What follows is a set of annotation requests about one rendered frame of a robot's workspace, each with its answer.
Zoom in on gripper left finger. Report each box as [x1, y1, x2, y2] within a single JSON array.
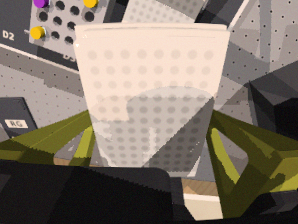
[[0, 109, 96, 166]]

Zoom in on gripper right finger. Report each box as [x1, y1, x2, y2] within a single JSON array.
[[206, 109, 298, 218]]

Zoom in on white well plate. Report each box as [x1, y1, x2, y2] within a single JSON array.
[[122, 0, 205, 23], [73, 22, 230, 177]]

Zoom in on grey rack with round holes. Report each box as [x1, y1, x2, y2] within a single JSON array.
[[29, 0, 116, 59]]

